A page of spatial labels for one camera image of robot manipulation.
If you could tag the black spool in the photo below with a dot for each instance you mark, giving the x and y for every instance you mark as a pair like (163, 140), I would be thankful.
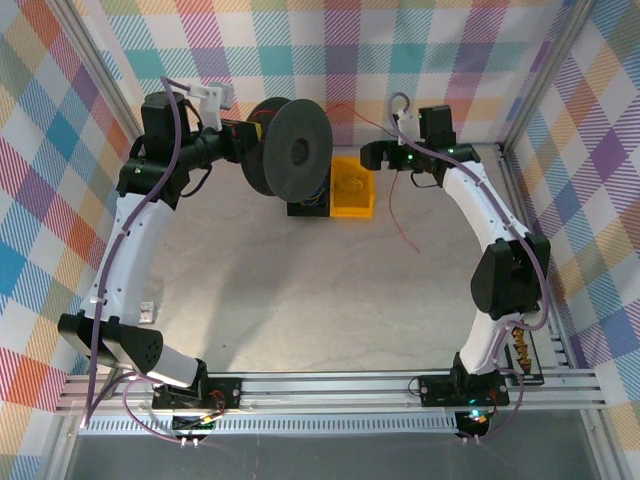
(290, 115)

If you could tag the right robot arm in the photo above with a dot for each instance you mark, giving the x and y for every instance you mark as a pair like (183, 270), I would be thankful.
(475, 200)

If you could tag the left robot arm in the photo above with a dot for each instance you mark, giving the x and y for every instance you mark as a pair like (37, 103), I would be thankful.
(130, 250)

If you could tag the yellow plastic bin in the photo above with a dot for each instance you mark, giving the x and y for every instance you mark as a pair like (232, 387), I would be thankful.
(350, 212)

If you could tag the black plastic bin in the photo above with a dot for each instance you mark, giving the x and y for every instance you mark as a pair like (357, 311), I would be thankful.
(305, 211)

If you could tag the small white card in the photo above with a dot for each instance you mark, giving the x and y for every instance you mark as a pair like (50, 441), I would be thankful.
(147, 312)

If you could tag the black connector board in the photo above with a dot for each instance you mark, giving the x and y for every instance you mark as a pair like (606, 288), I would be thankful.
(532, 372)

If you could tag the small circuit board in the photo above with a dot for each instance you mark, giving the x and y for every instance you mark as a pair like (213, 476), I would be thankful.
(475, 422)
(192, 425)

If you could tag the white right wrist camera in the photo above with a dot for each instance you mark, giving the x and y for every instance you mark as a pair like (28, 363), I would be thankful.
(402, 125)

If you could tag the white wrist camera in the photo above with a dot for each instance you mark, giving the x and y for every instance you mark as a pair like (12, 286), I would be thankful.
(402, 125)
(212, 97)

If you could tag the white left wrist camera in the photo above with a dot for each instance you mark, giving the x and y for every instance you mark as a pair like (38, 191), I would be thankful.
(212, 97)

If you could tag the aluminium frame post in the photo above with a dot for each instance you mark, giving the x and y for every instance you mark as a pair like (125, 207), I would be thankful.
(605, 450)
(108, 75)
(542, 75)
(62, 450)

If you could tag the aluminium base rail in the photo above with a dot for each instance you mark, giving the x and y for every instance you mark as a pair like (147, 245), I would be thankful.
(325, 390)

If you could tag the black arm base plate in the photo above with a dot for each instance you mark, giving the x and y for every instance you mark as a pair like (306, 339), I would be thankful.
(227, 392)
(435, 390)

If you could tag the aluminium side rail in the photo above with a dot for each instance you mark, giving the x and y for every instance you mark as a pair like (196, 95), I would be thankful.
(562, 345)

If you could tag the grey metal bracket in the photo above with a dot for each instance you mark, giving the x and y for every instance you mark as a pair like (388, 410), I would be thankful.
(114, 385)

